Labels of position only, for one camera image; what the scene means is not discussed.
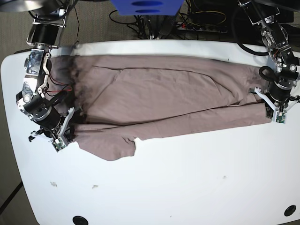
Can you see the mauve T-shirt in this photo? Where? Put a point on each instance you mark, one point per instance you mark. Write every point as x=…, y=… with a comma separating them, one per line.
x=123, y=98

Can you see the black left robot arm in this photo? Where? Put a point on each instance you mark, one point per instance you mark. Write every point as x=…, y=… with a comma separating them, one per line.
x=287, y=73

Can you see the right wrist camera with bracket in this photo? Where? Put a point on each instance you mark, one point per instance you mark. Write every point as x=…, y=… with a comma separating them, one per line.
x=55, y=136

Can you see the blue plastic mount plate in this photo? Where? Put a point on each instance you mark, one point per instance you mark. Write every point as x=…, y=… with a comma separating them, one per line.
x=147, y=7

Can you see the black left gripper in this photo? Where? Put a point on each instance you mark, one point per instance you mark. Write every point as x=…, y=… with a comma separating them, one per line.
x=277, y=93

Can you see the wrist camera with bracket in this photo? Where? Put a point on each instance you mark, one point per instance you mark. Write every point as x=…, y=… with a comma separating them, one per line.
x=279, y=107
x=55, y=136

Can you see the black table cable grommet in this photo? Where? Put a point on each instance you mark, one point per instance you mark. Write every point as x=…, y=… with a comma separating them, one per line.
x=290, y=210

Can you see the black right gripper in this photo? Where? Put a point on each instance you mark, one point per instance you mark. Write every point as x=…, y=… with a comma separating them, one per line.
x=50, y=121

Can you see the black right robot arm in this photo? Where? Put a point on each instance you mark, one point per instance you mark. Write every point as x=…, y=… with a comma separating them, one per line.
x=49, y=19

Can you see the black power strip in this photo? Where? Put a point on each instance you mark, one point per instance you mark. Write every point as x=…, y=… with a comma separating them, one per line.
x=188, y=26

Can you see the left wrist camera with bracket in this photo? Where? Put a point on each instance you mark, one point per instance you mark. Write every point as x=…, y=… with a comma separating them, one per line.
x=279, y=107

